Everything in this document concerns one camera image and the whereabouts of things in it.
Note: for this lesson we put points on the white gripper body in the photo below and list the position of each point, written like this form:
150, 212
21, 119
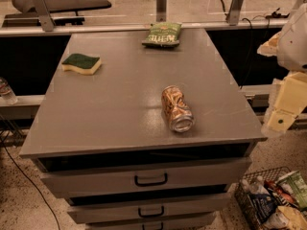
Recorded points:
294, 47

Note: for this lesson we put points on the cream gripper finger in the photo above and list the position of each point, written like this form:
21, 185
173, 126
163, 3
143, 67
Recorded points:
270, 47
287, 99

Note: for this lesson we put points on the orange soda can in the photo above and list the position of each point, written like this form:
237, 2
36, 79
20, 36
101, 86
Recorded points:
177, 112

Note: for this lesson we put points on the green snack bag in basket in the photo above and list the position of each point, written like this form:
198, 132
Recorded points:
294, 184

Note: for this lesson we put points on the red snack bag in basket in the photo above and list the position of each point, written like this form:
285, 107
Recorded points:
279, 194

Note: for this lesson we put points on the green jalapeno chip bag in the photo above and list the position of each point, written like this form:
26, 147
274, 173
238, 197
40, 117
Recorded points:
163, 34

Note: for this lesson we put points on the blue snack bag in basket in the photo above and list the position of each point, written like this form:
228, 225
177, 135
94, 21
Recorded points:
264, 206

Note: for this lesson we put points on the yellow snack bag in basket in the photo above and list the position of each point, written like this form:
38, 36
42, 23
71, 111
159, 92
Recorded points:
296, 221

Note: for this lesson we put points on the plastic bottle in basket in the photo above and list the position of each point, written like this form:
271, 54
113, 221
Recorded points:
256, 186

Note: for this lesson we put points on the grey drawer cabinet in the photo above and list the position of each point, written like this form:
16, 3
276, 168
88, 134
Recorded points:
114, 118

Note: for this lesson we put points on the green and yellow sponge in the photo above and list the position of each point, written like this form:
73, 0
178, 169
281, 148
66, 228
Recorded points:
81, 64

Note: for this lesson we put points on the grey metal railing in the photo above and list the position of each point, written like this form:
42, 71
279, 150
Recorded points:
124, 15

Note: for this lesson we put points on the clear plastic water bottle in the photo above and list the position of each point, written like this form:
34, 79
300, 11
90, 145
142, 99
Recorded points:
6, 92

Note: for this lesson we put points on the wire basket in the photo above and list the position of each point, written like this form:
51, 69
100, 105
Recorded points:
274, 199

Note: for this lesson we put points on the bottom drawer with handle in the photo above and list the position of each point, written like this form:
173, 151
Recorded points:
170, 223

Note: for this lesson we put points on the drawer with handle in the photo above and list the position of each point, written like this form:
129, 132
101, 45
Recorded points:
151, 177
149, 209
170, 223

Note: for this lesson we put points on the middle drawer with handle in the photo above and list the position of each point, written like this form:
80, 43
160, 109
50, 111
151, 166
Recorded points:
149, 209

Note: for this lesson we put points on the top drawer with handle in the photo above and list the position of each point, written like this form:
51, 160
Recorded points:
151, 177

